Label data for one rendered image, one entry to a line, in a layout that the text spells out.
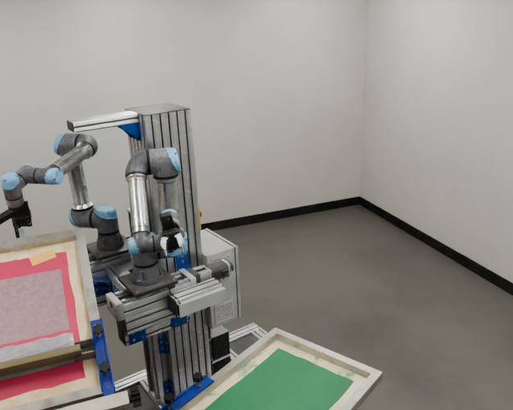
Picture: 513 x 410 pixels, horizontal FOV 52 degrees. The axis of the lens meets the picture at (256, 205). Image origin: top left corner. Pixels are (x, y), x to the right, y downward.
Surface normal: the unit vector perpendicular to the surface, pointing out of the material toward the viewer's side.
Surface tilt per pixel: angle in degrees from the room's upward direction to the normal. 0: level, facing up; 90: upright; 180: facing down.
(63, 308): 32
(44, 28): 90
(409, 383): 0
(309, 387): 0
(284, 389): 0
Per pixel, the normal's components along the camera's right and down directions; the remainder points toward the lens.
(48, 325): 0.16, -0.62
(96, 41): 0.36, 0.32
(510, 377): -0.04, -0.94
